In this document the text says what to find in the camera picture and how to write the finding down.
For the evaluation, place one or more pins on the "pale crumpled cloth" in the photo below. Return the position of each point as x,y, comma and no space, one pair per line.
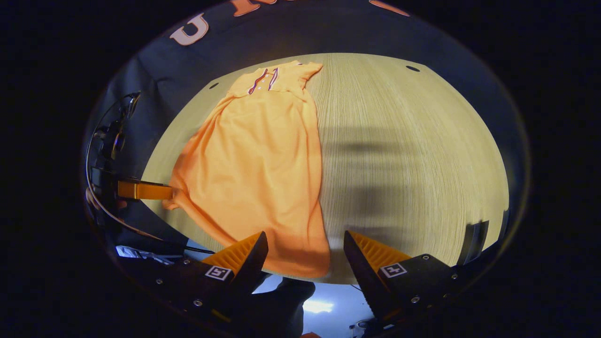
145,253

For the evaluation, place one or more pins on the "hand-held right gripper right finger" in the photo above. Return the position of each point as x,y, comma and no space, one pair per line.
361,267

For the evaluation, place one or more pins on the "orange T-shirt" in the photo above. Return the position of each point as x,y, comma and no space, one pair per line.
258,164

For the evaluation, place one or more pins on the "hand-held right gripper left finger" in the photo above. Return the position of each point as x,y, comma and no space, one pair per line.
251,258

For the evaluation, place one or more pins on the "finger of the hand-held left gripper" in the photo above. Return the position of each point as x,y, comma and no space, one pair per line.
145,190

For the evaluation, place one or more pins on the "person's dark leg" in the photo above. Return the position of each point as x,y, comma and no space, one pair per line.
272,305

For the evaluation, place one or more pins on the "dark blurred object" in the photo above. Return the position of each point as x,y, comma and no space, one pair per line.
473,241

